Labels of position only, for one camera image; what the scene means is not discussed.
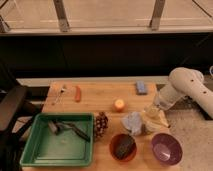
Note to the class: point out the yellowish translucent gripper fingers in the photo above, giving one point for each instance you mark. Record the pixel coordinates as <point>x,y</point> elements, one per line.
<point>151,111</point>

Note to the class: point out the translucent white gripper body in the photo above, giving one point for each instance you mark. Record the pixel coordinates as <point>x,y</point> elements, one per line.
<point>166,97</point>

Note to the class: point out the yellow banana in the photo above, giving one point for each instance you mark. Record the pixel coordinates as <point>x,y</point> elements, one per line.
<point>158,121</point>

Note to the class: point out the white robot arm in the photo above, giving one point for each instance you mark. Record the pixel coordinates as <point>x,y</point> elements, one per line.
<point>182,82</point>

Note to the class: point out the white paper cup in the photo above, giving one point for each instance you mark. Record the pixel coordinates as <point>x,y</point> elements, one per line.
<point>151,127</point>

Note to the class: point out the crumpled blue white cloth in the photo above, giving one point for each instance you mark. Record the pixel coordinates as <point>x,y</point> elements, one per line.
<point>133,123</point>

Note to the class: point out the blue sponge block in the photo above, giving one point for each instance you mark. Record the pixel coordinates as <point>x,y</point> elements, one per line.
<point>141,88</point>

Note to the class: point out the orange yellow apple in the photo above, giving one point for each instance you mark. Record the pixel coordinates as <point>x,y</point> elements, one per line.
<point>119,105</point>

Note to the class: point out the dark sponge in bowl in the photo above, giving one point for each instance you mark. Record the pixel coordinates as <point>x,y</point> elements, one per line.
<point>124,147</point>

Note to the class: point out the purple bowl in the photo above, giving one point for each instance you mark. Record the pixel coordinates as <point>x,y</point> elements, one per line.
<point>166,149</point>

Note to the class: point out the orange bowl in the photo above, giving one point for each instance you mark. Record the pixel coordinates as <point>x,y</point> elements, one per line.
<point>113,144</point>

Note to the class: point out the orange carrot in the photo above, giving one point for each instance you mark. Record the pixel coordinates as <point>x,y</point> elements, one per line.
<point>78,94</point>

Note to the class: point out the green plastic tray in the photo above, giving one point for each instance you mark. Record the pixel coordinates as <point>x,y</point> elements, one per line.
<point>44,148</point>

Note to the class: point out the small metal utensil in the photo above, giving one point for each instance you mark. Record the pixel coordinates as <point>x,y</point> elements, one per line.
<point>62,90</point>

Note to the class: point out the black brush in tray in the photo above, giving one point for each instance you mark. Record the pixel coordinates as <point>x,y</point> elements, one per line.
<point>59,127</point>

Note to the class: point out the black chair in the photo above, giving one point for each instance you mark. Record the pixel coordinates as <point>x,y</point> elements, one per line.
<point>12,106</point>

